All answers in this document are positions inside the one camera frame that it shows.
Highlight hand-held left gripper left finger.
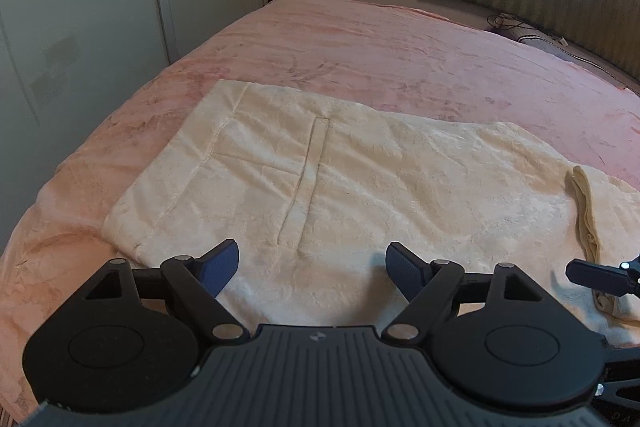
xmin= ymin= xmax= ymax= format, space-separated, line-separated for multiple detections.
xmin=80 ymin=238 xmax=250 ymax=341

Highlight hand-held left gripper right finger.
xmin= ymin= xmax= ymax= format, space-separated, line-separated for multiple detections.
xmin=382 ymin=241 xmax=550 ymax=342

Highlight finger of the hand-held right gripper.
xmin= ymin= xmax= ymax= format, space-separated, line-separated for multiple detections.
xmin=565 ymin=256 xmax=640 ymax=297

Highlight cream fleece pants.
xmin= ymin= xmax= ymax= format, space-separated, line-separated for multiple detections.
xmin=101 ymin=79 xmax=640 ymax=348

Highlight pink fleece blanket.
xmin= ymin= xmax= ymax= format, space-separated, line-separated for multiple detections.
xmin=0 ymin=0 xmax=640 ymax=418

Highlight grey stitched pillow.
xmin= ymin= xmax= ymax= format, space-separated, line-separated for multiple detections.
xmin=509 ymin=28 xmax=640 ymax=92

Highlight pale green wardrobe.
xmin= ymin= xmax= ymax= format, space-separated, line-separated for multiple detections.
xmin=0 ymin=0 xmax=267 ymax=258

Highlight thin dark cable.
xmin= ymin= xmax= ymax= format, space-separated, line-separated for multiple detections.
xmin=486 ymin=13 xmax=570 ymax=48

